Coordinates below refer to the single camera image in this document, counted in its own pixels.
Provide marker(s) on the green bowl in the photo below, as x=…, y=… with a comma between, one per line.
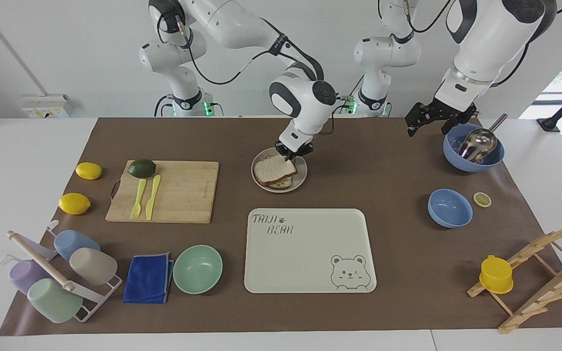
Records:
x=198, y=269

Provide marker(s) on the beige plastic cup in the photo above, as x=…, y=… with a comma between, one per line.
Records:
x=94, y=265

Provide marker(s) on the white cup rack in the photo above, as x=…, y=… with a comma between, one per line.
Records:
x=42, y=263

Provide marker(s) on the yellow-green plastic fork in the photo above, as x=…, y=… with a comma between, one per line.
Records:
x=138, y=197

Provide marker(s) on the wooden drying rack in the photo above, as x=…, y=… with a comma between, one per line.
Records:
x=539, y=297

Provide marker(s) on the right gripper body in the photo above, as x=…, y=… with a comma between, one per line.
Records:
x=294, y=146

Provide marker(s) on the blue folded cloth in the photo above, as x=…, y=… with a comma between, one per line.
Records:
x=148, y=279

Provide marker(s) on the wooden cutting board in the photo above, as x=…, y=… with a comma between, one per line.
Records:
x=188, y=192

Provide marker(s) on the purple plastic cup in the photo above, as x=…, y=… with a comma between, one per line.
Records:
x=23, y=275

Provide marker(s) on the white wall socket box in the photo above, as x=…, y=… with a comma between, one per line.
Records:
x=47, y=105

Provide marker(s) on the blue plastic cup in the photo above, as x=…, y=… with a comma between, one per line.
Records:
x=73, y=243

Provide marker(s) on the green plastic cup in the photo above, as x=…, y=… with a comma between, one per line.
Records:
x=54, y=301

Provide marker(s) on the lemon slice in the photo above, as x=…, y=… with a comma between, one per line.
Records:
x=482, y=199

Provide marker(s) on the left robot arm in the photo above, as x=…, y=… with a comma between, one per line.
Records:
x=486, y=44

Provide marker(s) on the yellow lemon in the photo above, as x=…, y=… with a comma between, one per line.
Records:
x=89, y=170
x=74, y=203

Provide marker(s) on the small blue bowl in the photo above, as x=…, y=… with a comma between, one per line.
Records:
x=450, y=208

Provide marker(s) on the large blue bowl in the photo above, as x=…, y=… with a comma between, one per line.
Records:
x=471, y=165

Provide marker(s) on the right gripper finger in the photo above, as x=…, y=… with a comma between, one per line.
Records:
x=305, y=152
x=289, y=157

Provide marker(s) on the yellow-green plastic knife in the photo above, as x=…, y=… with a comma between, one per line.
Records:
x=153, y=197

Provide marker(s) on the sandwich bottom with filling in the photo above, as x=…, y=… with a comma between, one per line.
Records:
x=285, y=183

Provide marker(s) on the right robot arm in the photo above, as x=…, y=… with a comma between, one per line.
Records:
x=234, y=22

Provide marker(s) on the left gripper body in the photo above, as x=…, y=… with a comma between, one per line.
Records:
x=459, y=111

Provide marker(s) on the cream tray with bear print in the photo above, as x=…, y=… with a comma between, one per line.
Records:
x=305, y=253

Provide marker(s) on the round grey plate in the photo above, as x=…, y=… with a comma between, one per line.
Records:
x=301, y=170

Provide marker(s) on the dark green avocado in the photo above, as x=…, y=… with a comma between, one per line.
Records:
x=142, y=168

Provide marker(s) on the yellow plastic cup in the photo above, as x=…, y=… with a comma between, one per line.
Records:
x=496, y=275

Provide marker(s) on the bread slices sandwich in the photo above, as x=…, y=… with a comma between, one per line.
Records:
x=273, y=168

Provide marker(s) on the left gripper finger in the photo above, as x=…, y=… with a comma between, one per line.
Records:
x=417, y=116
x=448, y=124

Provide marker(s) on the metal ladle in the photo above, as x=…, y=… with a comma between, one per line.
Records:
x=478, y=144

